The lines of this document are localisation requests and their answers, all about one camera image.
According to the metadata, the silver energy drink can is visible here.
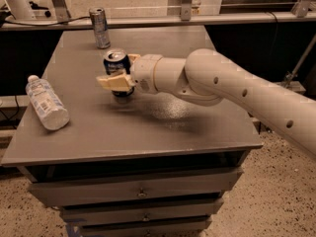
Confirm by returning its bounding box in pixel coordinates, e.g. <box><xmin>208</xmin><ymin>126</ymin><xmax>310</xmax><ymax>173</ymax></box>
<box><xmin>89</xmin><ymin>7</ymin><xmax>111</xmax><ymax>49</ymax></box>

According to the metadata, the black cable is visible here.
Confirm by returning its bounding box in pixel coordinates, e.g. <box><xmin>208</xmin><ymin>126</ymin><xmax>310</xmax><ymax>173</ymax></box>
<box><xmin>0</xmin><ymin>2</ymin><xmax>92</xmax><ymax>28</ymax></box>

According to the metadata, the top grey drawer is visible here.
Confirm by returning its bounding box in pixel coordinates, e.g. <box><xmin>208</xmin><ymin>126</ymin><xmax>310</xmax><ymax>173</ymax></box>
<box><xmin>30</xmin><ymin>168</ymin><xmax>243</xmax><ymax>206</ymax></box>

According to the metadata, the grey drawer cabinet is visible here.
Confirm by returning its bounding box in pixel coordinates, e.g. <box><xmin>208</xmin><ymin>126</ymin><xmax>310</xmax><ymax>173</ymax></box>
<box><xmin>0</xmin><ymin>25</ymin><xmax>264</xmax><ymax>237</ymax></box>

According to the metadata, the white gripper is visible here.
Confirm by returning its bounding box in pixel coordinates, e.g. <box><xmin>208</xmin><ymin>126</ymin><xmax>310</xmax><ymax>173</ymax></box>
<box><xmin>97</xmin><ymin>53</ymin><xmax>162</xmax><ymax>94</ymax></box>

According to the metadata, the blue pepsi can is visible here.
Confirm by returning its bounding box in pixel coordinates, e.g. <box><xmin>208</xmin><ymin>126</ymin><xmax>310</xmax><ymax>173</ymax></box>
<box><xmin>104</xmin><ymin>48</ymin><xmax>134</xmax><ymax>97</ymax></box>

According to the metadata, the white pipe leg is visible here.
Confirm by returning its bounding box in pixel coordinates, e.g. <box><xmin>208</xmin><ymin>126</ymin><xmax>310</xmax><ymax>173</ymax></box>
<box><xmin>5</xmin><ymin>0</ymin><xmax>36</xmax><ymax>20</ymax></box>

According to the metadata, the metal railing bar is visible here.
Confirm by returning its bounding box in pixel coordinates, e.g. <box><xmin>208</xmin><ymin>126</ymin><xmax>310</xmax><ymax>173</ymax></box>
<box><xmin>0</xmin><ymin>11</ymin><xmax>316</xmax><ymax>32</ymax></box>

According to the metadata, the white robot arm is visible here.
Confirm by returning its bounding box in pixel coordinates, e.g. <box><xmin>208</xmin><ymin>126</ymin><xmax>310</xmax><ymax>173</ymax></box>
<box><xmin>97</xmin><ymin>48</ymin><xmax>316</xmax><ymax>158</ymax></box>

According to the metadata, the bottom grey drawer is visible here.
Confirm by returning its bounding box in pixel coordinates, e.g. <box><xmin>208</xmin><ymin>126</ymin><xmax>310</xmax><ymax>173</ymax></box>
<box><xmin>80</xmin><ymin>216</ymin><xmax>210</xmax><ymax>237</ymax></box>

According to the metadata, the clear plastic water bottle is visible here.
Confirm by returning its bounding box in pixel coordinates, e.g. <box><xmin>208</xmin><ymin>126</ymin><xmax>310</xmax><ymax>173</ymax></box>
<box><xmin>26</xmin><ymin>75</ymin><xmax>70</xmax><ymax>130</ymax></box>

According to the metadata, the grey drawer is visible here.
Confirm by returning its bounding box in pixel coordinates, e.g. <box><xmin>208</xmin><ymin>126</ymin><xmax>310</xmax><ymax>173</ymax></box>
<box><xmin>30</xmin><ymin>168</ymin><xmax>243</xmax><ymax>206</ymax></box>
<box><xmin>61</xmin><ymin>197</ymin><xmax>223</xmax><ymax>226</ymax></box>
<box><xmin>80</xmin><ymin>216</ymin><xmax>210</xmax><ymax>237</ymax></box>

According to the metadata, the middle grey drawer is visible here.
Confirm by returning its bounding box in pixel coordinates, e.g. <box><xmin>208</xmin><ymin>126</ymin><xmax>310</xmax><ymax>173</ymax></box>
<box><xmin>61</xmin><ymin>197</ymin><xmax>223</xmax><ymax>226</ymax></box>

